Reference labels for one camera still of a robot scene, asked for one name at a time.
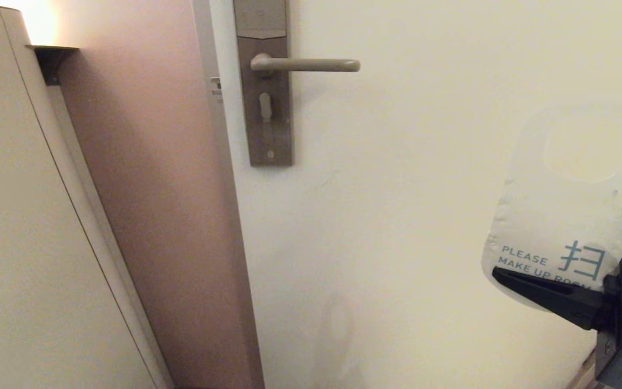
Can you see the brown side door frame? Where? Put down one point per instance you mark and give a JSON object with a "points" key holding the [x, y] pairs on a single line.
{"points": [[581, 378]]}

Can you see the blue and white door hanger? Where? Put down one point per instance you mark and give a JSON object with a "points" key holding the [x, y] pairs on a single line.
{"points": [[565, 205]]}

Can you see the small metal latch plate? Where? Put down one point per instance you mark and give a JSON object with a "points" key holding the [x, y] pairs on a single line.
{"points": [[216, 86]]}

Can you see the dark wall lamp shelf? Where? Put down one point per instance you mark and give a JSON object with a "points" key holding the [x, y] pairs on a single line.
{"points": [[53, 59]]}

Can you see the beige curved wall panel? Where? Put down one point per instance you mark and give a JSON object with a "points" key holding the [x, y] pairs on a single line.
{"points": [[19, 216]]}

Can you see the brown metal lock plate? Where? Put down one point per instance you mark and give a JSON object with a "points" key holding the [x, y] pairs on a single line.
{"points": [[268, 135]]}

